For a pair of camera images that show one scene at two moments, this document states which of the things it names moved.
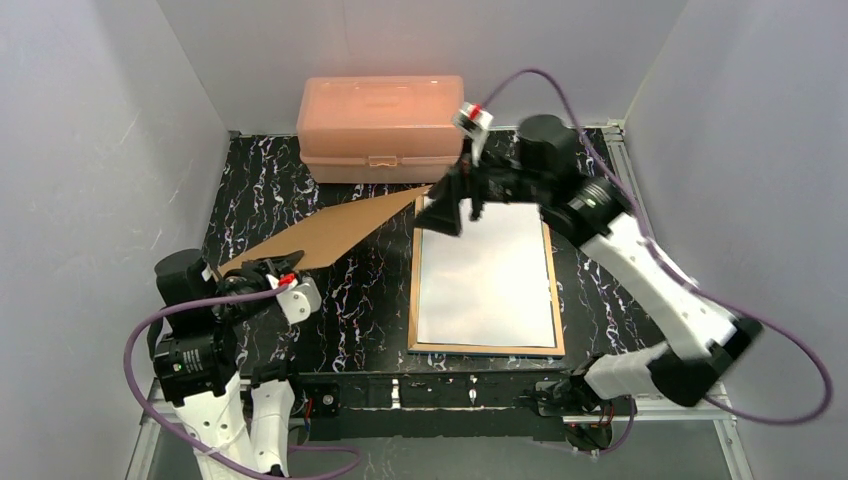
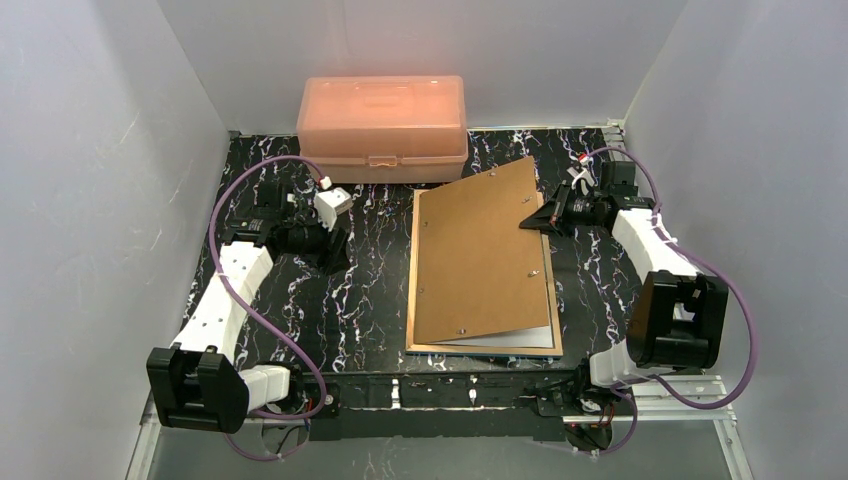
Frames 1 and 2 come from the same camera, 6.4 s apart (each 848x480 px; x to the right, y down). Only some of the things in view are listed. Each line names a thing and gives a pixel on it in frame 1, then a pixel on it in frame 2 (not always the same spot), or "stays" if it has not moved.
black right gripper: [468, 192] → [560, 209]
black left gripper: [266, 270] → [324, 240]
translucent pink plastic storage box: [379, 129] stays
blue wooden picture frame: [445, 348] stays
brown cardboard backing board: [328, 239] → [478, 271]
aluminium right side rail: [614, 136] stays
